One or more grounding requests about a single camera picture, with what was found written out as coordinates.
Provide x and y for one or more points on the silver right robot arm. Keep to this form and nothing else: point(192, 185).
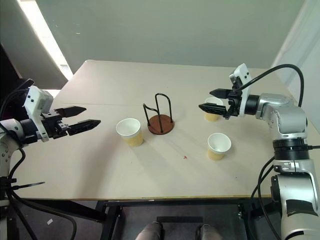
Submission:
point(287, 117)

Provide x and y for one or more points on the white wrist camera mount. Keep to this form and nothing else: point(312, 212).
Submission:
point(243, 73)
point(33, 100)

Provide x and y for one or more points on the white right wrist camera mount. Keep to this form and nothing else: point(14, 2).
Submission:
point(243, 73)

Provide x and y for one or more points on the dark partition panel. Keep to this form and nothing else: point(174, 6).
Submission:
point(15, 67)

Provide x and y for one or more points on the grey rounded shape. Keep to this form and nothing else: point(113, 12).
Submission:
point(150, 231)
point(207, 232)

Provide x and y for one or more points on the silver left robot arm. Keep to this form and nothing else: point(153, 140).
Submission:
point(10, 130)

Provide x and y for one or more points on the black metal table frame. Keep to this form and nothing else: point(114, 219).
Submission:
point(112, 215)

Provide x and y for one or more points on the yellow white paper cup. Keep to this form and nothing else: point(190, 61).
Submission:
point(128, 128)
point(218, 146)
point(212, 118)

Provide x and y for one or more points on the small white paper scrap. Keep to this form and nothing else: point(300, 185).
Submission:
point(50, 221)

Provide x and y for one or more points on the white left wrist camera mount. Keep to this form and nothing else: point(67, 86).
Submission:
point(33, 100)

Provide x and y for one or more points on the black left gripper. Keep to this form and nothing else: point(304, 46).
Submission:
point(51, 125)

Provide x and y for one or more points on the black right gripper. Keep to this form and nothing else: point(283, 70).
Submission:
point(235, 102)

